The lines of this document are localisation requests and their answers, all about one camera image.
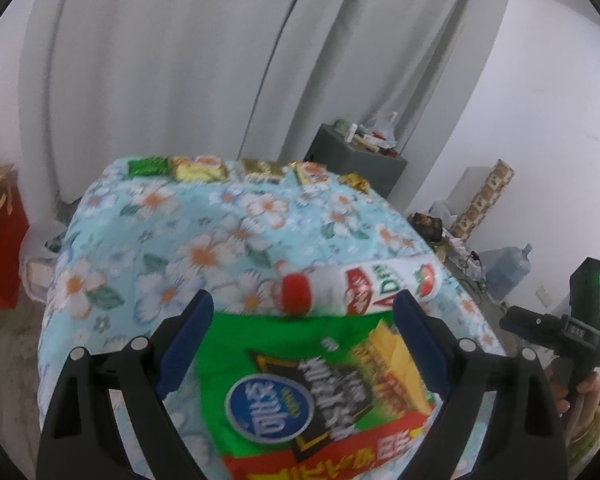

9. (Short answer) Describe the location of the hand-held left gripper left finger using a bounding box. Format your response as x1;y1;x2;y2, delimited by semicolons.
36;290;215;480

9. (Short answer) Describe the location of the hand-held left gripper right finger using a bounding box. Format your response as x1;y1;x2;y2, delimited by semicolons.
392;290;568;480

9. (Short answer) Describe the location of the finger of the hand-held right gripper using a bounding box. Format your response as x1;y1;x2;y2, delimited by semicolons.
499;305;565;347

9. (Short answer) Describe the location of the green chips packet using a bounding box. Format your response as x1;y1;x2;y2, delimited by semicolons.
196;310;443;480

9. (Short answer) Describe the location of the white strawberry drink bottle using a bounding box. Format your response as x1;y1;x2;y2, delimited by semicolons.
279;255;441;318

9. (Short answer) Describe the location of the person's right forearm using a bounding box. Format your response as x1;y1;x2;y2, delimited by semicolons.
564;407;600;473

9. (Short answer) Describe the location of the person's right hand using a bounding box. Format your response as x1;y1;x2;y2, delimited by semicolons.
544;364;600;442

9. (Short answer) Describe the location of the blue water jug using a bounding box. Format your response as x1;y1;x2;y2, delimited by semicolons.
485;243;534;302

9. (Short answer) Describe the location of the tall patterned box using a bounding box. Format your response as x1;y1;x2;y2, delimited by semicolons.
452;159;515;241

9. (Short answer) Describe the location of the white plastic bag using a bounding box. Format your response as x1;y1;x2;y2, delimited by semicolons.
19;224;69;304

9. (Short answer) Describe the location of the small gold snack packet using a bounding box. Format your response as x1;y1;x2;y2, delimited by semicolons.
342;172;371;194

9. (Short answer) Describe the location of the yellow snack packet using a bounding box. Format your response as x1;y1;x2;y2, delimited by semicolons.
171;155;230;183

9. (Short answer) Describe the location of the small green snack packet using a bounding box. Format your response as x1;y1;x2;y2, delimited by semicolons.
129;157;170;179

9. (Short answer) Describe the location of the grey cabinet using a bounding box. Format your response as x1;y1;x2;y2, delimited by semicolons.
305;122;409;202

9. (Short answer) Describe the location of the orange and gold snack packet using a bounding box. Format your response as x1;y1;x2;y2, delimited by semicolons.
287;161;332;189

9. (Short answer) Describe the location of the red gift bag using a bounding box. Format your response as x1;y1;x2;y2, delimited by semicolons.
0;162;31;311

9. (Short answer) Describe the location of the clutter on grey cabinet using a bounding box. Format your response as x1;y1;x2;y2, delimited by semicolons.
332;111;402;159

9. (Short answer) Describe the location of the grey curtain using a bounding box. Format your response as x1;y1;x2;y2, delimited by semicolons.
20;0;517;206

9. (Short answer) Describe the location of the white power strip with cables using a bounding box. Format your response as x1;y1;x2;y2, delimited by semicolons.
444;239;487;283

